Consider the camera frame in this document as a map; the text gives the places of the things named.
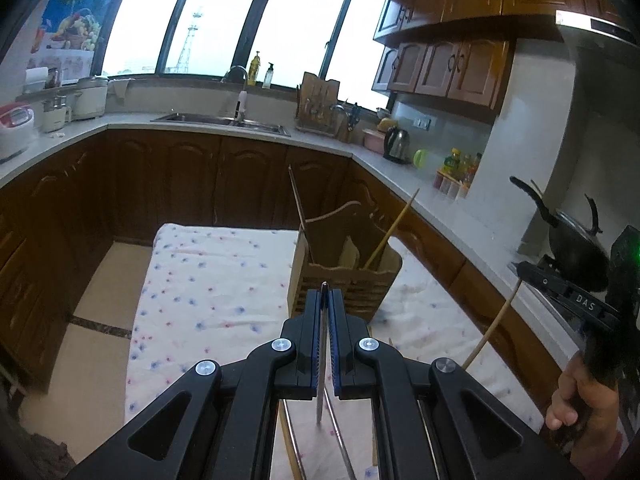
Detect dark wooden chopstick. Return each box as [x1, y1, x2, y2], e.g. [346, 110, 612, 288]
[287, 164, 314, 263]

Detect spice jar rack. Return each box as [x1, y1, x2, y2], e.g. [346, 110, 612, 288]
[434, 170, 471, 200]

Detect steel electric kettle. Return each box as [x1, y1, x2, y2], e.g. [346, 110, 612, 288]
[384, 125, 412, 165]

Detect small white appliance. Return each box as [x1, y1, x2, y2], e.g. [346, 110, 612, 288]
[41, 95, 71, 133]

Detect orange sauce bottle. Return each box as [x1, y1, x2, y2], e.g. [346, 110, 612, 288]
[462, 152, 483, 183]

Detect steel range hood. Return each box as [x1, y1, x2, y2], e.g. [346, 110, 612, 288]
[555, 9, 640, 53]

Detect steel sink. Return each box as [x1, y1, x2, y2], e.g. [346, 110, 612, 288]
[151, 111, 292, 137]

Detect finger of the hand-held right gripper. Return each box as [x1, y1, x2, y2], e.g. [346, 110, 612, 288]
[515, 261, 610, 327]

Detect floral white tablecloth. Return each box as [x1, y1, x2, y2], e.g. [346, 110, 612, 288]
[124, 222, 546, 480]

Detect wooden wall cabinets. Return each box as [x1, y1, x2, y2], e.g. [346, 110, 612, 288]
[372, 0, 626, 111]

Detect wooden cutting board rack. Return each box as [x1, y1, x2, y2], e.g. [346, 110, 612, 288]
[295, 72, 341, 136]

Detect wooden base cabinets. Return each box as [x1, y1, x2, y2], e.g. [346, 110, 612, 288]
[0, 127, 551, 411]

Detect grey kitchen countertop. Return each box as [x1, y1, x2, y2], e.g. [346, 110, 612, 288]
[0, 110, 601, 331]

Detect yellow oil bottle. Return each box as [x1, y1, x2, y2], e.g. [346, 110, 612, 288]
[442, 148, 463, 181]

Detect white red rice cooker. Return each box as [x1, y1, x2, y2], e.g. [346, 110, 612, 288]
[0, 104, 35, 161]

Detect kitchen window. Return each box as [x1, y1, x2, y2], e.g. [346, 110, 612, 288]
[102, 0, 401, 111]

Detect black wok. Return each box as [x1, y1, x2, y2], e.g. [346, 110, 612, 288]
[510, 176, 613, 293]

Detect wooden utensil holder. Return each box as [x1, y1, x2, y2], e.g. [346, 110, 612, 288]
[287, 200, 403, 326]

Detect fruit wall poster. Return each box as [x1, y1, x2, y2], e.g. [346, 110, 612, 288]
[27, 0, 126, 73]

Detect knife block with scissors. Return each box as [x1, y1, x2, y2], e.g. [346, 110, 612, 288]
[336, 102, 362, 143]

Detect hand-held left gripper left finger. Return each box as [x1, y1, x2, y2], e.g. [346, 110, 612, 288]
[65, 290, 325, 480]

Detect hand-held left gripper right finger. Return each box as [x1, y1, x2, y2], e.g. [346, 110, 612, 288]
[329, 291, 585, 480]

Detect person's right hand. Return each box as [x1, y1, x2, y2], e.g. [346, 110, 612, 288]
[545, 352, 627, 461]

